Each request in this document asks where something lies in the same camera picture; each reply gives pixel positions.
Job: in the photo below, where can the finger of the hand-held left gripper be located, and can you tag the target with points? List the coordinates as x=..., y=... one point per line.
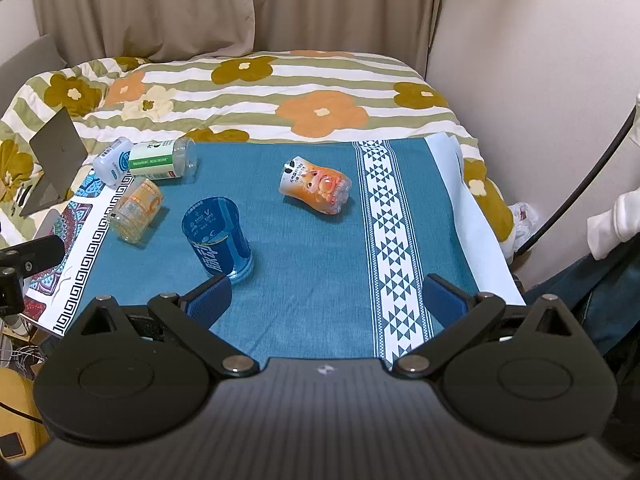
x=35, y=252

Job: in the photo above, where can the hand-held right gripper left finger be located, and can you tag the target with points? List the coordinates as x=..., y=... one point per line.
x=210, y=301

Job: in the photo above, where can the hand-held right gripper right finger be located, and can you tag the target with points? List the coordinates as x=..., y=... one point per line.
x=442, y=300

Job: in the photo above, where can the orange cartoon print cup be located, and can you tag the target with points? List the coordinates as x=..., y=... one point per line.
x=317, y=185

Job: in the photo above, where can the blue clear plastic cup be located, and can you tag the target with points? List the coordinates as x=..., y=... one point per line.
x=220, y=245

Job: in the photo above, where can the orange label clear cup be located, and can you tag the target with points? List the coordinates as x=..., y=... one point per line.
x=137, y=210

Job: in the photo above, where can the white blue label cup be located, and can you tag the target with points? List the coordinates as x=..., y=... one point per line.
x=112, y=160

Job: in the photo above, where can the green label clear cup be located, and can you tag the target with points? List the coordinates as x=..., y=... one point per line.
x=155, y=162

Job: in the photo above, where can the mandala print mat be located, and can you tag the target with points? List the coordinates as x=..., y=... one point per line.
x=82, y=240

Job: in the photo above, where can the white sheet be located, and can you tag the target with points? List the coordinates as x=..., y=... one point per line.
x=470, y=210

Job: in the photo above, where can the grey laptop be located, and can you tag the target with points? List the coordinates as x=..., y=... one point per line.
x=55, y=152

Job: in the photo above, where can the blue patterned tablecloth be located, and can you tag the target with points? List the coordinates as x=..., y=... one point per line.
x=310, y=265

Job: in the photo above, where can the clear plastic bag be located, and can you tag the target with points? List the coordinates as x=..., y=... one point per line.
x=524, y=222

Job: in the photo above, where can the blue jeans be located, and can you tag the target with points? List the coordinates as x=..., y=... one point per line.
x=595, y=300

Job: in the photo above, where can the grey headboard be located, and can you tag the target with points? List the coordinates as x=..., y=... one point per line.
x=30, y=62

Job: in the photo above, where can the flowered striped blanket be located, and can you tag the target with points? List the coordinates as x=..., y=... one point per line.
x=240, y=105

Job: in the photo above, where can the beige curtain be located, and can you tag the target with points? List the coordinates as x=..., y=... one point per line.
x=345, y=7
x=140, y=10

